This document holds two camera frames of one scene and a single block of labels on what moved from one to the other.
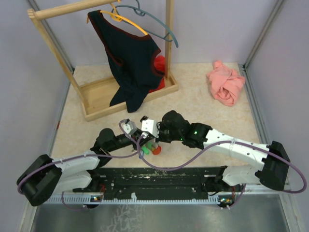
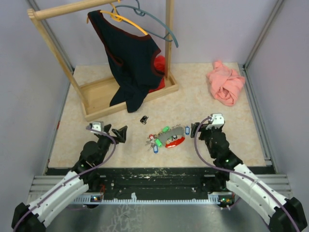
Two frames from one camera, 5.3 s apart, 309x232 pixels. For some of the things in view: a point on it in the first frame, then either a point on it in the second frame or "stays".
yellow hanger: x=118 y=17 stays
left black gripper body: x=135 y=137 → x=104 y=141
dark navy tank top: x=132 y=57 stays
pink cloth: x=225 y=84 stays
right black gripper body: x=166 y=136 → x=205 y=135
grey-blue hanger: x=136 y=8 stays
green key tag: x=146 y=150 → x=159 y=142
